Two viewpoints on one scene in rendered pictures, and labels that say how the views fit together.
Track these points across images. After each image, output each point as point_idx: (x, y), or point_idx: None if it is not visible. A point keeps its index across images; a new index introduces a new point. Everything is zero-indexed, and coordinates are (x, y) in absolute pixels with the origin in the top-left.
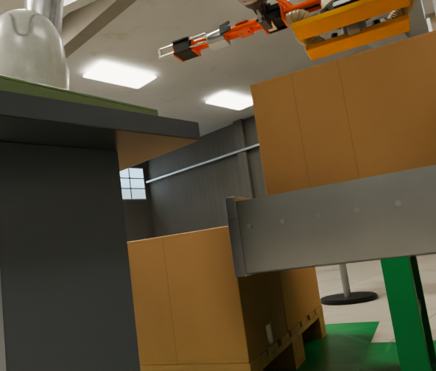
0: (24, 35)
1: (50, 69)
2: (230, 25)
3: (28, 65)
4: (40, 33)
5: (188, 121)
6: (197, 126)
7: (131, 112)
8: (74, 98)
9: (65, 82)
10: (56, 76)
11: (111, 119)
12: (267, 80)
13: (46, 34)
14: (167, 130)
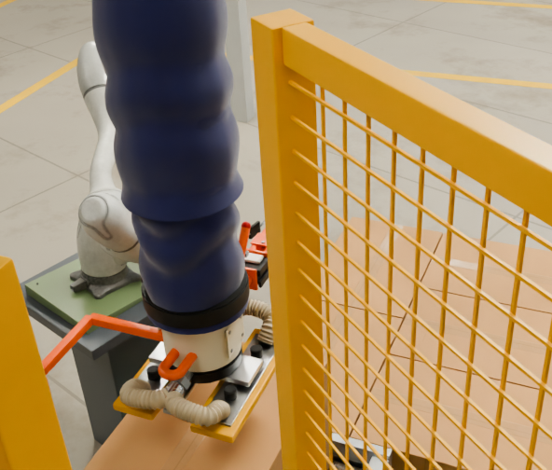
0: (76, 238)
1: (85, 262)
2: (250, 234)
3: (78, 256)
4: (80, 239)
5: (87, 347)
6: (91, 352)
7: (59, 329)
8: (51, 306)
9: (98, 267)
10: (89, 265)
11: (52, 328)
12: None
13: (82, 241)
14: (75, 346)
